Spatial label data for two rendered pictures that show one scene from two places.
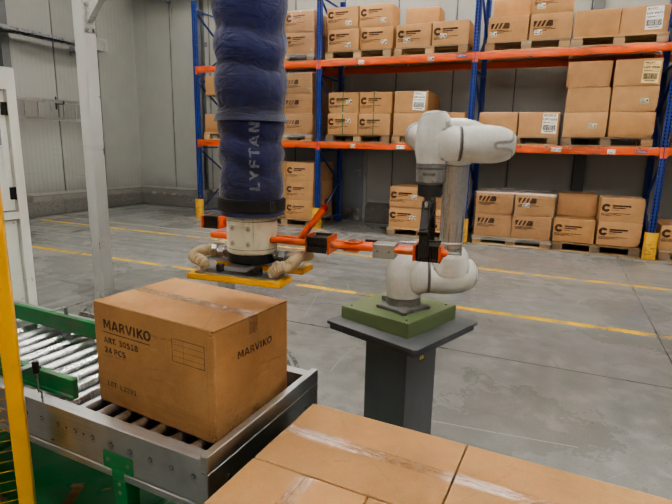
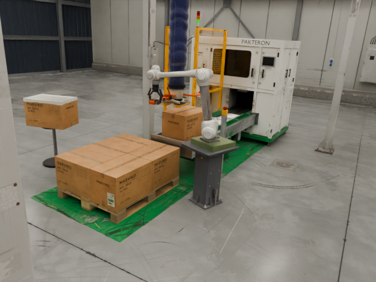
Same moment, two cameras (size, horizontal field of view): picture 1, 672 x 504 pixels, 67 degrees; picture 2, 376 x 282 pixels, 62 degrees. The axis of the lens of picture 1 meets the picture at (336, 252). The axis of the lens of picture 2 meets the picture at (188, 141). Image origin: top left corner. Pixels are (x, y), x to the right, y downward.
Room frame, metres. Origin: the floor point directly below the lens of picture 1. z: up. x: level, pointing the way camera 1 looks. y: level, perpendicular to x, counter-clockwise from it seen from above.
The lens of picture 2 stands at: (2.27, -3.86, 1.97)
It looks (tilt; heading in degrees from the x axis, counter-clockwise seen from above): 19 degrees down; 95
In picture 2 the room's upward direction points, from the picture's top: 3 degrees clockwise
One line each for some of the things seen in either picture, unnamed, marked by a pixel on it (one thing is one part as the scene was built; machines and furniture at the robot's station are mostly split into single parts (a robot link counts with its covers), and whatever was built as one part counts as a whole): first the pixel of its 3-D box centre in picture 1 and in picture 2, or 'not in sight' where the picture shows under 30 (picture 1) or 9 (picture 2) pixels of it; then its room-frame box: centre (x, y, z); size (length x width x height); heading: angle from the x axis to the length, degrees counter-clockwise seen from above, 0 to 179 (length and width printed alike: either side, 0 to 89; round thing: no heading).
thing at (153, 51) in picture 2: not in sight; (153, 56); (1.17, 1.30, 1.62); 0.20 x 0.05 x 0.30; 64
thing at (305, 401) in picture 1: (269, 439); (170, 147); (1.67, 0.23, 0.48); 0.70 x 0.03 x 0.15; 154
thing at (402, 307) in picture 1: (400, 300); (211, 137); (2.22, -0.30, 0.84); 0.22 x 0.18 x 0.06; 39
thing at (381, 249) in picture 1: (385, 249); not in sight; (1.56, -0.16, 1.21); 0.07 x 0.07 x 0.04; 72
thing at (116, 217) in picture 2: not in sight; (121, 185); (1.10, -0.24, 0.07); 1.20 x 1.00 x 0.14; 64
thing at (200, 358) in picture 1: (193, 349); (186, 123); (1.82, 0.54, 0.75); 0.60 x 0.40 x 0.40; 60
